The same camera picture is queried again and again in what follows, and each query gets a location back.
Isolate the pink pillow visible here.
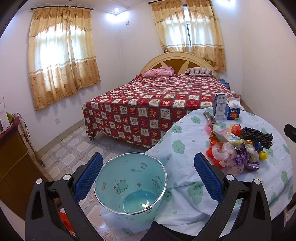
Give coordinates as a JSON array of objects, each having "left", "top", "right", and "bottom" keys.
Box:
[{"left": 142, "top": 66, "right": 175, "bottom": 77}]

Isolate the left beige curtain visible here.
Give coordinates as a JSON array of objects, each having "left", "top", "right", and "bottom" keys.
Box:
[{"left": 28, "top": 6, "right": 101, "bottom": 110}]

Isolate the pink plastic bag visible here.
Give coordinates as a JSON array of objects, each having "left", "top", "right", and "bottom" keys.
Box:
[{"left": 204, "top": 123, "right": 228, "bottom": 136}]

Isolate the cloud pattern tablecloth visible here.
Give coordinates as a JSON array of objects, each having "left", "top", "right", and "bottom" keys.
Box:
[{"left": 94, "top": 109, "right": 293, "bottom": 240}]

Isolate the grey milk carton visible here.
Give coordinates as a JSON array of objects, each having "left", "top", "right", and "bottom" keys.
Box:
[{"left": 213, "top": 93, "right": 227, "bottom": 120}]

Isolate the bed with red quilt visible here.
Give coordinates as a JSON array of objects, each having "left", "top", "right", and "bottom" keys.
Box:
[{"left": 82, "top": 74, "right": 232, "bottom": 148}]

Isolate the teal trash bin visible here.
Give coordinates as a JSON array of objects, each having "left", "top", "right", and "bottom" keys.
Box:
[{"left": 94, "top": 153, "right": 168, "bottom": 222}]

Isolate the brown wooden cabinet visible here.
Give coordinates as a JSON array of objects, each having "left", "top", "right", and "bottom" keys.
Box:
[{"left": 0, "top": 117, "right": 48, "bottom": 220}]

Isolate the black mesh net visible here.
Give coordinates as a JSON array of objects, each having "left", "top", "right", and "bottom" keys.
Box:
[{"left": 240, "top": 127, "right": 273, "bottom": 149}]

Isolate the blue look carton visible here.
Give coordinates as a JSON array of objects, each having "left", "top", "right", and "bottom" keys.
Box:
[{"left": 225, "top": 97, "right": 241, "bottom": 120}]

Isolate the cream wooden headboard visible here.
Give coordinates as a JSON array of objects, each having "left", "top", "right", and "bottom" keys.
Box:
[{"left": 140, "top": 52, "right": 219, "bottom": 79}]

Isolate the striped pillow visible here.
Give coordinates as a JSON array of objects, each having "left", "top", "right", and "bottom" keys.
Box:
[{"left": 185, "top": 67, "right": 216, "bottom": 77}]

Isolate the purple plastic wrapper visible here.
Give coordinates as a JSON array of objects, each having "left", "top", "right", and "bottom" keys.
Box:
[{"left": 233, "top": 143, "right": 260, "bottom": 171}]

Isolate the red bag on floor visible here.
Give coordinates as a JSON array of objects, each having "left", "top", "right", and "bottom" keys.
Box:
[{"left": 58, "top": 211, "right": 76, "bottom": 237}]

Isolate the red foam net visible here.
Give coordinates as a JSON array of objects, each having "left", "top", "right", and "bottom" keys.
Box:
[{"left": 231, "top": 124, "right": 242, "bottom": 137}]

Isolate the colourful printed plastic bag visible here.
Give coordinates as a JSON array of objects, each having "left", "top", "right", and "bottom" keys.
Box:
[{"left": 226, "top": 133, "right": 259, "bottom": 166}]

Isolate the white red plastic bag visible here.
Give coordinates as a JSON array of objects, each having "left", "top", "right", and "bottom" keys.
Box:
[{"left": 206, "top": 141, "right": 237, "bottom": 169}]

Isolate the dark snack wrapper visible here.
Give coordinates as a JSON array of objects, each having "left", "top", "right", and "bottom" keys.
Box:
[{"left": 203, "top": 111, "right": 218, "bottom": 125}]

